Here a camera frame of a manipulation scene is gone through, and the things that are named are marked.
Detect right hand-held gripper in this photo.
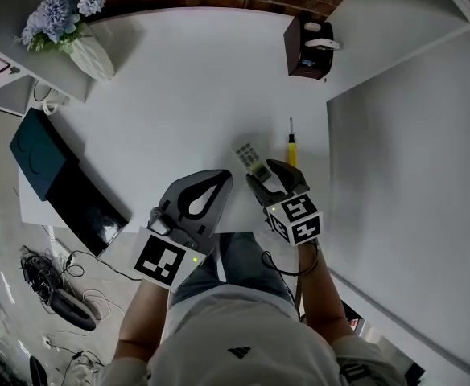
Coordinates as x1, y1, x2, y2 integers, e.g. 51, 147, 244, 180
245, 158, 324, 248

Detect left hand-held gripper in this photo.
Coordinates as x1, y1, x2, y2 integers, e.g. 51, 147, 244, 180
129, 169, 235, 294

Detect yellow screwdriver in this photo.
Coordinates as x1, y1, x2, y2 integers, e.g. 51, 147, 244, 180
286, 116, 299, 168

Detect black box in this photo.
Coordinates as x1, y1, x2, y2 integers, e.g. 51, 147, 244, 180
44, 161, 133, 257

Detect white remote control with display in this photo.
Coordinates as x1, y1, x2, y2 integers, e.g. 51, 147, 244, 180
304, 38, 341, 51

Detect dark teal box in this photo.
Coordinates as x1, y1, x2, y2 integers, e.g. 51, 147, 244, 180
9, 108, 81, 203

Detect person's right forearm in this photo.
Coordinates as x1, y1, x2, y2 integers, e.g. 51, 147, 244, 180
297, 241, 348, 343

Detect person's left forearm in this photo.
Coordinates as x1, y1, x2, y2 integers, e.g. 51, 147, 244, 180
116, 273, 171, 363

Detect brown wooden organizer box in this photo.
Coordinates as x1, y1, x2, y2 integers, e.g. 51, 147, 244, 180
282, 14, 336, 80

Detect person's blue jeans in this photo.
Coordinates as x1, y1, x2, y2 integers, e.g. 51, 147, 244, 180
170, 231, 300, 309

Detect white desk with drawers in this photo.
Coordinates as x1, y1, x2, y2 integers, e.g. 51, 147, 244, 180
17, 6, 335, 235

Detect person's white t-shirt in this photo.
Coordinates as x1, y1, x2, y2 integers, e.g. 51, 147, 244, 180
97, 283, 407, 386

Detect grey oval floor device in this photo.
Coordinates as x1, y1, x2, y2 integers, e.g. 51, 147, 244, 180
51, 287, 98, 332

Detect white mug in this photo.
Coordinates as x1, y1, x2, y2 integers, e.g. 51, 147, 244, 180
32, 79, 70, 116

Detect white ribbed vase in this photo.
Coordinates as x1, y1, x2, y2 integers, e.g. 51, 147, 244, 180
68, 34, 116, 82

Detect black framed glass table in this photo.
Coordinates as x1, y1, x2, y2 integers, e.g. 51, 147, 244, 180
339, 299, 426, 382

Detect blue artificial flowers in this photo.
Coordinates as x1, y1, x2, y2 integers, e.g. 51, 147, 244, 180
15, 0, 111, 54

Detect left hand-held gripper grey camera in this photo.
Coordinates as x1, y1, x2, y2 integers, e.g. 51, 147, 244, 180
148, 209, 198, 249

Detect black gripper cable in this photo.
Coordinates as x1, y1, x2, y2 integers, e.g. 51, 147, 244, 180
261, 241, 321, 277

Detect tangle of black cables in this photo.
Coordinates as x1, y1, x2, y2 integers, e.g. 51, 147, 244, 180
19, 247, 87, 309

